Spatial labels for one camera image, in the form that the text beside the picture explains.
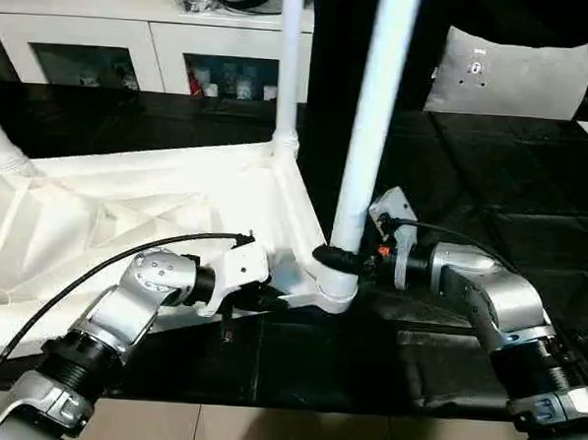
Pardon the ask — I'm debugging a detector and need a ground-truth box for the white glass-door cabinet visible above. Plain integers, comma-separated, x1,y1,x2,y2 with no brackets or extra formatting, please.
0,0,316,103

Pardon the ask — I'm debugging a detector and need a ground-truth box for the black speaker box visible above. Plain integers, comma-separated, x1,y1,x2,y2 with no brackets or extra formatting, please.
307,0,454,114

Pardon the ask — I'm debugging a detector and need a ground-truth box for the grey cushion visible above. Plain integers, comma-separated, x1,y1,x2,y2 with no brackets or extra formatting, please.
422,23,588,122

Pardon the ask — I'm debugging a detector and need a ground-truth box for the black right camera cable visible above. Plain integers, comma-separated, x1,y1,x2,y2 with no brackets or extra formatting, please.
374,214,522,277

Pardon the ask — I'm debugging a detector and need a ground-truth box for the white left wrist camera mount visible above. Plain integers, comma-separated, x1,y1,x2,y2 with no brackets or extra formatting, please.
199,234,274,323

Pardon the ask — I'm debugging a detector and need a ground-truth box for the white plastic table top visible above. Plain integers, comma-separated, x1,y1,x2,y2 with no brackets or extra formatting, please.
0,125,367,386

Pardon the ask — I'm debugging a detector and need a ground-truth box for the black camera cable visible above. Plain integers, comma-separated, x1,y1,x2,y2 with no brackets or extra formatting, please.
374,214,522,277
0,218,255,425

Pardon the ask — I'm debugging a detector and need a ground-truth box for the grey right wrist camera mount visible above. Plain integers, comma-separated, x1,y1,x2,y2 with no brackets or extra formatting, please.
363,184,420,291

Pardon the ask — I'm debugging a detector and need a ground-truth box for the black left camera cable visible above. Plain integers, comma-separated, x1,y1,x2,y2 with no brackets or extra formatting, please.
0,218,255,425

